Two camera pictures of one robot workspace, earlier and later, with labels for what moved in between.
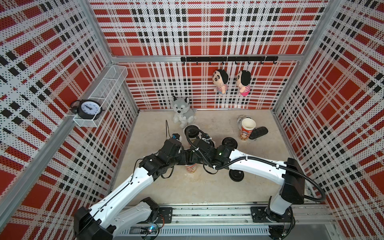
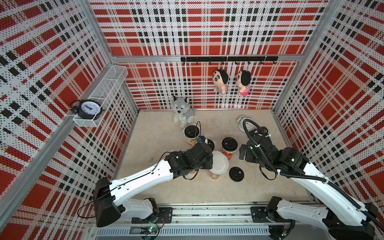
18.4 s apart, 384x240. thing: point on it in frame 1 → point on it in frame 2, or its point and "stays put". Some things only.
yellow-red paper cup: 192,139 stays put
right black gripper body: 194,159 → 250,157
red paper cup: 248,125 → 214,176
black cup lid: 191,131 stays put
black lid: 230,142 stays put
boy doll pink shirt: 243,79 stays put
